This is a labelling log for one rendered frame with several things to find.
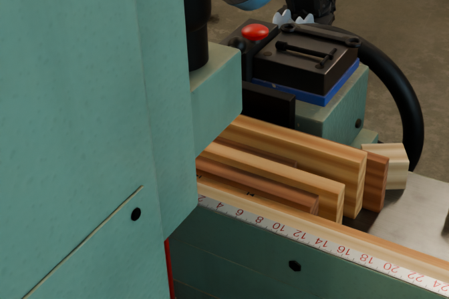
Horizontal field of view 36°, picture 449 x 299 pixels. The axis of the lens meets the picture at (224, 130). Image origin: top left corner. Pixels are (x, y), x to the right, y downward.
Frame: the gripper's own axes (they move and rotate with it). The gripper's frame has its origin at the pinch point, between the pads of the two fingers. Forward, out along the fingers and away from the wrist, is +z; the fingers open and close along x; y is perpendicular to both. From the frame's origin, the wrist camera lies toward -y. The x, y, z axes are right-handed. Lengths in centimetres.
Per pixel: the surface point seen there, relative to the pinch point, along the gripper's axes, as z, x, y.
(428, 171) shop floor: -60, 6, -112
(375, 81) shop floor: -102, -27, -126
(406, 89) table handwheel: 5.4, 21.3, 6.2
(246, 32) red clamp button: 17.3, 7.7, 24.3
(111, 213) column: 51, 20, 46
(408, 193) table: 24.8, 28.1, 13.6
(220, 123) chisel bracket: 32.1, 13.1, 28.4
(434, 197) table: 24.3, 30.6, 13.4
